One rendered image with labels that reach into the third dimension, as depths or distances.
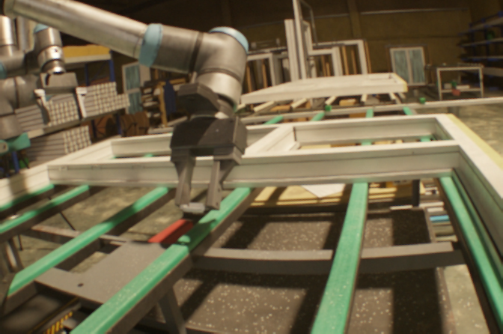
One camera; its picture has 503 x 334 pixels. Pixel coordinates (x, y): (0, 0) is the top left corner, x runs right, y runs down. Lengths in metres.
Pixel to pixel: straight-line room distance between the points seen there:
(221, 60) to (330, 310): 0.48
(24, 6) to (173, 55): 0.48
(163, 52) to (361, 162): 0.49
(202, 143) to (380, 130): 0.75
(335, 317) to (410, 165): 0.51
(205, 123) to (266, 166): 0.29
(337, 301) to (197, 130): 0.39
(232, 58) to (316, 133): 0.64
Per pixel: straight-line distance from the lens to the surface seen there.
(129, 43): 0.87
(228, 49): 0.72
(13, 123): 1.54
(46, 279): 0.67
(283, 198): 1.49
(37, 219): 1.10
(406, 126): 1.26
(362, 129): 1.26
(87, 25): 0.91
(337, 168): 0.86
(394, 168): 0.86
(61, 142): 5.52
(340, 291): 0.46
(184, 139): 0.67
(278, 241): 1.24
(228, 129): 0.63
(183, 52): 0.72
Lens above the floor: 1.13
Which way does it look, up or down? 11 degrees down
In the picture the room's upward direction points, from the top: 8 degrees counter-clockwise
